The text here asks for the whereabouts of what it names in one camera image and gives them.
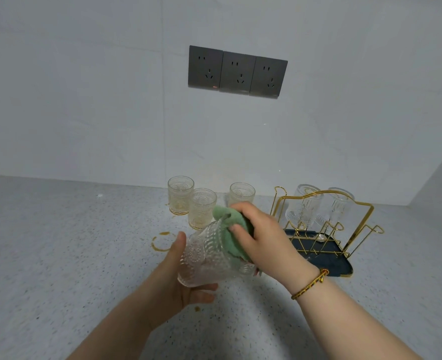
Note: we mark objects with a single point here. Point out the person's left hand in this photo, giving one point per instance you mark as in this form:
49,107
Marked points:
164,292

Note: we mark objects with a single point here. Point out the person's right hand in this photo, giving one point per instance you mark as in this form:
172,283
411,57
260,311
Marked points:
277,247

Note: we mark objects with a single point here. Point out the green cloth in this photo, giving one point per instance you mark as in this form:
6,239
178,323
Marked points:
239,224

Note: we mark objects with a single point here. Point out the single embossed clear glass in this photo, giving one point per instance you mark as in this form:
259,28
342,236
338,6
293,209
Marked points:
206,254
337,208
303,206

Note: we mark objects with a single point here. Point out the cluster of embossed glasses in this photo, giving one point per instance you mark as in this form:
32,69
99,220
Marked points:
202,209

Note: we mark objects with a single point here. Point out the person's right forearm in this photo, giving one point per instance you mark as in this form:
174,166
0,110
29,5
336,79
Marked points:
356,326

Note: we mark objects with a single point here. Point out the small clear round piece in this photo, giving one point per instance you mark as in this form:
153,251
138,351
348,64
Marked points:
321,236

